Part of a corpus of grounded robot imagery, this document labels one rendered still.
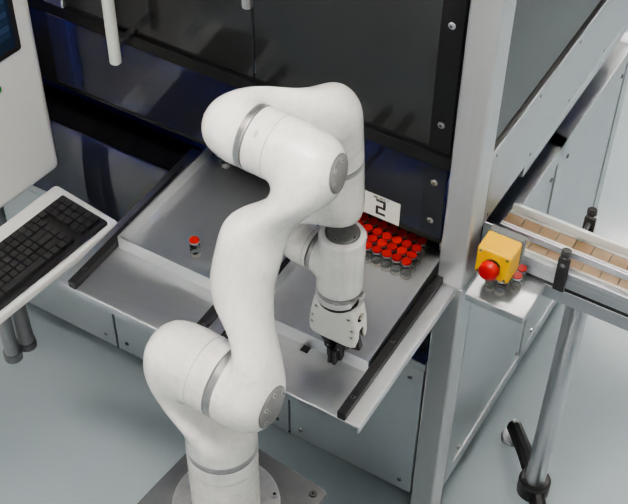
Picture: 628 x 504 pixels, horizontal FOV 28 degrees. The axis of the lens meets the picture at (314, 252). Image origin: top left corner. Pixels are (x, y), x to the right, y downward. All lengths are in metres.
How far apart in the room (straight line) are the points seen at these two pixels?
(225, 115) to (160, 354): 0.39
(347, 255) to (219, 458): 0.40
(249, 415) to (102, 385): 1.67
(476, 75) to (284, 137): 0.55
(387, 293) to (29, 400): 1.33
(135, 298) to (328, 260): 0.54
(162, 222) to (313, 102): 0.90
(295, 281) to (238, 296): 0.72
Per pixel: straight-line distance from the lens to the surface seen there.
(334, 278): 2.17
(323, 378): 2.39
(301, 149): 1.73
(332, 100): 1.86
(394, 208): 2.48
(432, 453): 3.01
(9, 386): 3.57
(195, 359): 1.91
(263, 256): 1.81
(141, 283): 2.56
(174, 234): 2.65
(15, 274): 2.70
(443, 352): 2.71
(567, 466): 3.40
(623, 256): 2.61
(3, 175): 2.83
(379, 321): 2.48
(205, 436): 2.02
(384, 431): 3.04
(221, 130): 1.78
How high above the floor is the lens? 2.77
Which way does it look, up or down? 46 degrees down
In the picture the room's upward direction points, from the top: 1 degrees clockwise
